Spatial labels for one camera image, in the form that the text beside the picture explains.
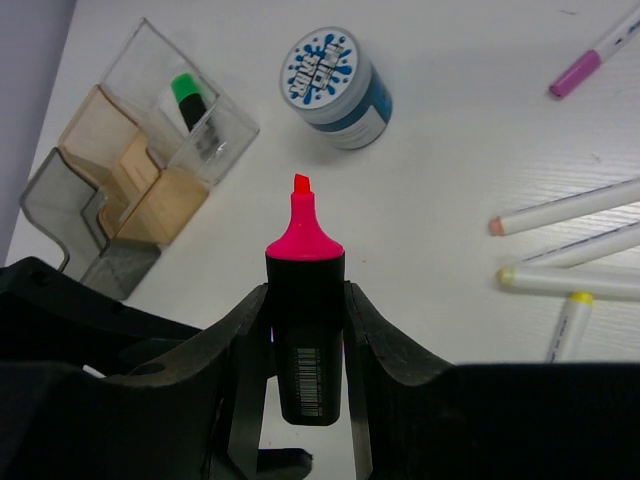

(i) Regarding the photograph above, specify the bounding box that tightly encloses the clear plastic container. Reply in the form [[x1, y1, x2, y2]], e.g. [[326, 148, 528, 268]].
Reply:
[[99, 18, 259, 187]]

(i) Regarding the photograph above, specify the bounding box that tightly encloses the yellow capped marker lower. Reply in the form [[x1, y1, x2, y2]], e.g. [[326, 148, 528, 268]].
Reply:
[[545, 292, 594, 363]]

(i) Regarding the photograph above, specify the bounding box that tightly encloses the grey plastic container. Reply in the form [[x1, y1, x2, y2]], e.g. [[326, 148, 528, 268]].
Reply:
[[20, 148, 161, 300]]

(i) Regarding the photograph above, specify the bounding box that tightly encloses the yellow capped marker upper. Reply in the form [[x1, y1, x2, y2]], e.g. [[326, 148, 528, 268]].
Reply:
[[521, 222, 639, 268]]

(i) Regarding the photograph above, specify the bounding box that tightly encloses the left blue paint jar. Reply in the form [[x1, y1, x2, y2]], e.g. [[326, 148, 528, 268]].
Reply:
[[279, 26, 393, 150]]

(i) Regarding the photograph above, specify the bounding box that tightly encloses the peach capped white marker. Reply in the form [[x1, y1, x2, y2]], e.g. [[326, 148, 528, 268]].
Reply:
[[488, 178, 639, 236]]

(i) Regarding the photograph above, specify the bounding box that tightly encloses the yellow capped marker crossing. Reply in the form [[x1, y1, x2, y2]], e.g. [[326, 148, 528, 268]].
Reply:
[[496, 265, 639, 300]]

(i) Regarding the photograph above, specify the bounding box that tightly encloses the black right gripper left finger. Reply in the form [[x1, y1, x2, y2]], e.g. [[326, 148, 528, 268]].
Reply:
[[0, 256, 271, 480]]

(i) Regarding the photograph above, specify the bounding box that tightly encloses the pink tip black highlighter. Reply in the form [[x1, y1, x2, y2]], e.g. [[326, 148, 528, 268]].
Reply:
[[265, 174, 345, 426]]

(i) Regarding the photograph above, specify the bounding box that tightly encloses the purple capped white marker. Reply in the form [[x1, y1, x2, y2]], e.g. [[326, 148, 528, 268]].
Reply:
[[548, 5, 639, 100]]

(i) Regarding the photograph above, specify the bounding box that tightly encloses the yellow capped marker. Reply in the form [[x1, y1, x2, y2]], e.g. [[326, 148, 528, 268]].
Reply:
[[521, 222, 639, 268], [545, 292, 594, 363]]

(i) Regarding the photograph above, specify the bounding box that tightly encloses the green tip black highlighter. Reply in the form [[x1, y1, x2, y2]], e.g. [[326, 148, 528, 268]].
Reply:
[[171, 73, 220, 159]]

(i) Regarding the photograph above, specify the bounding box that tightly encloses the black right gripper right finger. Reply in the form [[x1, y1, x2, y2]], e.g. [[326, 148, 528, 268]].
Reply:
[[344, 282, 639, 479]]

